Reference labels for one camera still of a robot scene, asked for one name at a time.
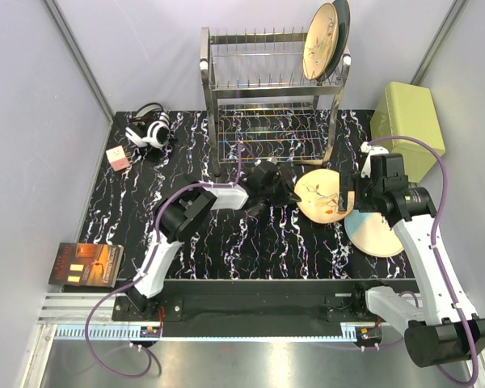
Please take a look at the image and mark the beige plate with bird drawing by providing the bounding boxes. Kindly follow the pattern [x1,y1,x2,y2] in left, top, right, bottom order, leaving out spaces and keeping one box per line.
[294,168,355,225]

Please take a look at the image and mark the cream and light blue plate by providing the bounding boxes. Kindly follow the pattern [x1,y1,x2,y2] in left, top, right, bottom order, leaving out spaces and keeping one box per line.
[344,210,403,258]

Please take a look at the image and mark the dark teal glazed plate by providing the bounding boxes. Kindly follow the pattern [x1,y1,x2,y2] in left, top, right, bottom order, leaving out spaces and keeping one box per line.
[318,0,351,82]

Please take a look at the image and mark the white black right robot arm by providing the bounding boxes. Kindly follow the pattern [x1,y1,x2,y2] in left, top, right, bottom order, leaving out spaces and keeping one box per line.
[339,146,485,367]

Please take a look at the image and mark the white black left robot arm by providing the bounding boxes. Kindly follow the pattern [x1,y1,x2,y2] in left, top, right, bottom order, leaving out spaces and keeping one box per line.
[126,160,302,320]

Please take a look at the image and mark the steel two-tier dish rack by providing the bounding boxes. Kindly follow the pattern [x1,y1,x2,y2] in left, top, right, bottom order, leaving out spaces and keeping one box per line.
[199,27,352,175]

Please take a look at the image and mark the black marbled table mat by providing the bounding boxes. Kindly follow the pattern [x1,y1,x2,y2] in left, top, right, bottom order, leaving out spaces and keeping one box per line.
[79,111,413,280]

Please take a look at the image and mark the lime green storage box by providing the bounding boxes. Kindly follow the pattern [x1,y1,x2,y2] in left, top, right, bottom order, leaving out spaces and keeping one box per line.
[370,82,445,183]

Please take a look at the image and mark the black and white headphones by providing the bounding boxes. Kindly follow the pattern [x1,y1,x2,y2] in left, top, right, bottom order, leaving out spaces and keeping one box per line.
[124,102,175,159]

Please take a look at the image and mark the small pink cube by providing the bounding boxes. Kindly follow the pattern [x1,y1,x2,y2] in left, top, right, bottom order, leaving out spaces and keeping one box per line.
[106,145,130,171]

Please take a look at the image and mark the dark orange book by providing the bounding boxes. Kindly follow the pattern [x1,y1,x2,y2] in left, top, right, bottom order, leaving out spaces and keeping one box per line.
[48,242,124,288]

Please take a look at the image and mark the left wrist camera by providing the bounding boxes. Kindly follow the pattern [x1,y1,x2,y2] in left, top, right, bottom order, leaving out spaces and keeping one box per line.
[255,157,279,173]

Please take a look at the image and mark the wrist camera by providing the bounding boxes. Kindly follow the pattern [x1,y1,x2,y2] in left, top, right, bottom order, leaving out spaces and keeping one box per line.
[360,142,389,178]
[255,157,279,173]

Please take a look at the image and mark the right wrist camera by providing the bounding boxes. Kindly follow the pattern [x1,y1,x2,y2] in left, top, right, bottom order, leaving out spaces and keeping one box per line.
[360,142,389,178]

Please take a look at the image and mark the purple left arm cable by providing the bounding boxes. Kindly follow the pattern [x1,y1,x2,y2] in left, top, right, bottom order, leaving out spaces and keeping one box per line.
[84,141,259,379]

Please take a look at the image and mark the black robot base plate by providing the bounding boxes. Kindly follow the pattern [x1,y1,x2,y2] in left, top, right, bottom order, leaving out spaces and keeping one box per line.
[112,278,400,337]

